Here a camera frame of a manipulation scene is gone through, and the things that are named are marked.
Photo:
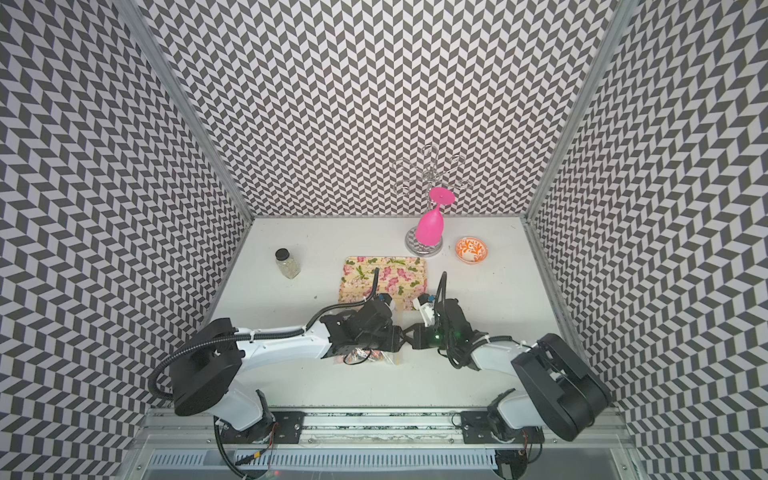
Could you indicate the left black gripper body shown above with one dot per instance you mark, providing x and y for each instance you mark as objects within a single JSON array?
[{"x": 386, "y": 339}]

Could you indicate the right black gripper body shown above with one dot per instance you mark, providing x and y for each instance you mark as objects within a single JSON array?
[{"x": 427, "y": 338}]

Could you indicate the clear ziploc bag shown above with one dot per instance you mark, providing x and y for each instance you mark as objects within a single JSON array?
[{"x": 394, "y": 358}]

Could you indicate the pile of colourful lollipop candies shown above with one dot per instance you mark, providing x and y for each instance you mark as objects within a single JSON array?
[{"x": 362, "y": 355}]

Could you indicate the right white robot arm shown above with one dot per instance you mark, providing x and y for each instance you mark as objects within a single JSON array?
[{"x": 554, "y": 387}]

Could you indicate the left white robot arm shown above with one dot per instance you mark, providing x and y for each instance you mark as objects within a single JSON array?
[{"x": 204, "y": 372}]

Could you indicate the floral rectangular tray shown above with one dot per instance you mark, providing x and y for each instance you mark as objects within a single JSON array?
[{"x": 404, "y": 279}]

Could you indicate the orange patterned small bowl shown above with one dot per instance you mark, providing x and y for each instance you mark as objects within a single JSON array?
[{"x": 471, "y": 250}]

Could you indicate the small glass spice jar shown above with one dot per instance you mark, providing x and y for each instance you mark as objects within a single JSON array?
[{"x": 287, "y": 264}]

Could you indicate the pink plastic wine glass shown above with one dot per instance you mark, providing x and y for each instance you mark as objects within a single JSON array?
[{"x": 431, "y": 225}]

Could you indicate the chrome glass holder stand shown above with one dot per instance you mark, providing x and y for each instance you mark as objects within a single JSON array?
[{"x": 432, "y": 169}]

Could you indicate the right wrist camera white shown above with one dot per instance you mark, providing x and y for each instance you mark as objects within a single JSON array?
[{"x": 424, "y": 304}]

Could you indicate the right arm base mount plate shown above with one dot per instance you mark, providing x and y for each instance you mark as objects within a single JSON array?
[{"x": 482, "y": 427}]

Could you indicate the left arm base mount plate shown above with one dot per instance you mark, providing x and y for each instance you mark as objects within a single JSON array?
[{"x": 281, "y": 426}]

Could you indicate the aluminium front rail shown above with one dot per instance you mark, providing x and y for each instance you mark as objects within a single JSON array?
[{"x": 359, "y": 428}]

